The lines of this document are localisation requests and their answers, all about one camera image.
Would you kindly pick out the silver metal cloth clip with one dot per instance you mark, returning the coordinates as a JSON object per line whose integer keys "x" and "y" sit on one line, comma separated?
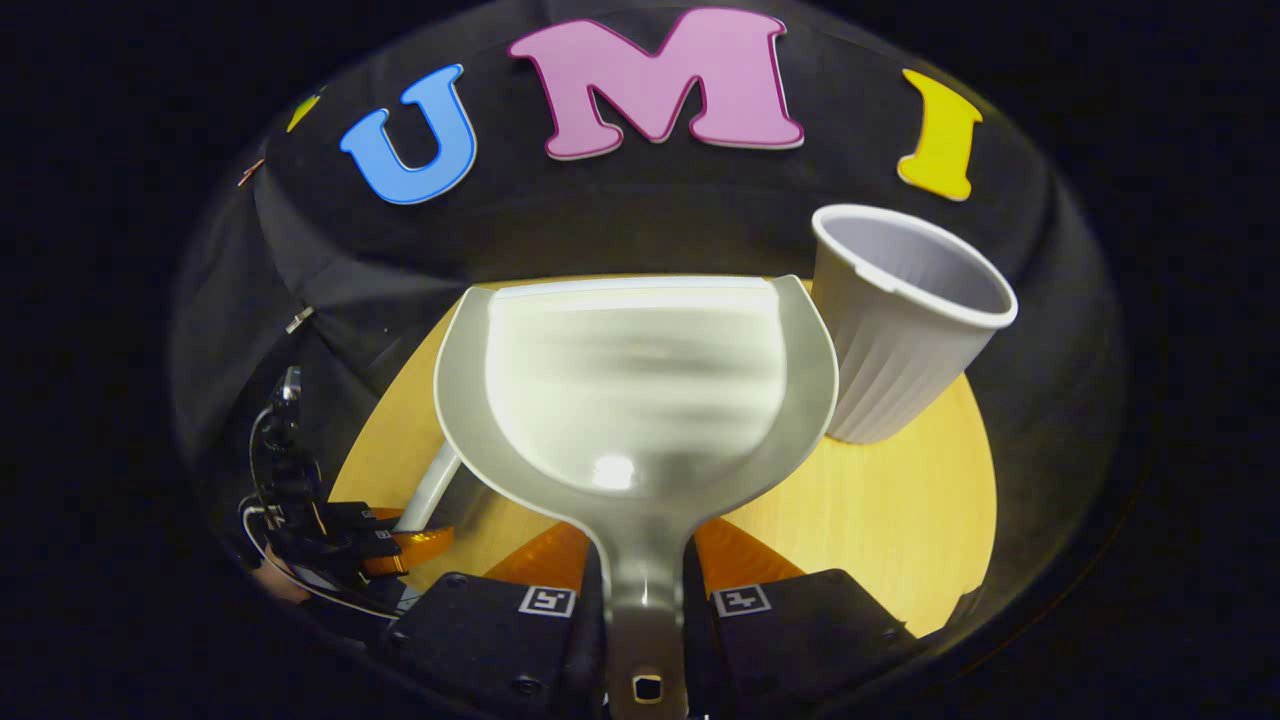
{"x": 299, "y": 319}

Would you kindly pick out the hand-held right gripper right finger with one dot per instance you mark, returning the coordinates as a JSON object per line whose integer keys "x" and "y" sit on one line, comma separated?
{"x": 800, "y": 640}

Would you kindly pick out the red cloth clip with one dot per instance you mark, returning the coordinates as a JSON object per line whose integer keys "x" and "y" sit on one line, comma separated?
{"x": 250, "y": 173}

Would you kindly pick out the white ribbed garbage bin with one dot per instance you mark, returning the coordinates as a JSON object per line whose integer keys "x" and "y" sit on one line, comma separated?
{"x": 900, "y": 340}

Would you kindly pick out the white plastic dustpan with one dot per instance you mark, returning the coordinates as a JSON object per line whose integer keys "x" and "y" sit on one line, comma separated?
{"x": 640, "y": 400}

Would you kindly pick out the black backdrop cloth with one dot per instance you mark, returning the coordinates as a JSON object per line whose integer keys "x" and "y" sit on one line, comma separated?
{"x": 650, "y": 220}

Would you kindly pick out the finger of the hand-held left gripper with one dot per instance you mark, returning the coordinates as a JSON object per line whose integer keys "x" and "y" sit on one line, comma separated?
{"x": 365, "y": 515}
{"x": 425, "y": 548}

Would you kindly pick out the small white broom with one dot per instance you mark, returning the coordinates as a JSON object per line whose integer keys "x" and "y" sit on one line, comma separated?
{"x": 430, "y": 485}

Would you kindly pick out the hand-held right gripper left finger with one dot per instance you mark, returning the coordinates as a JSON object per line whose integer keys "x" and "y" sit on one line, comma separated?
{"x": 480, "y": 640}

